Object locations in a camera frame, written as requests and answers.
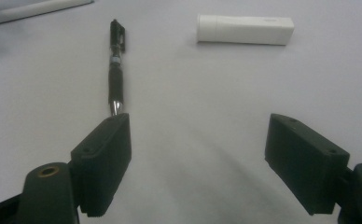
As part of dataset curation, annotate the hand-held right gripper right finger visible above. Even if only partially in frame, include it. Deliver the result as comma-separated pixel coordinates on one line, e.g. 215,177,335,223
264,113,351,217

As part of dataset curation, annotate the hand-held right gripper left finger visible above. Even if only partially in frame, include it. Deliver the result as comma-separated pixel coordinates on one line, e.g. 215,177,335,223
70,112,132,217

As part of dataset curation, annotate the black pen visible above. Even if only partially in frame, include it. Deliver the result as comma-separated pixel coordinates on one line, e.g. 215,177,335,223
108,19,127,117

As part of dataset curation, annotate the white rectangular case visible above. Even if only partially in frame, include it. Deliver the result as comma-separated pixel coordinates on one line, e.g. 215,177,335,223
196,13,296,47

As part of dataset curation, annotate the white marker pen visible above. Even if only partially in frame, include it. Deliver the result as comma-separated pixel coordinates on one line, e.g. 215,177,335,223
0,0,95,28

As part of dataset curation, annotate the white table cover board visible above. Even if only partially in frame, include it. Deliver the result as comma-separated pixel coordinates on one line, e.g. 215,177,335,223
0,0,362,224

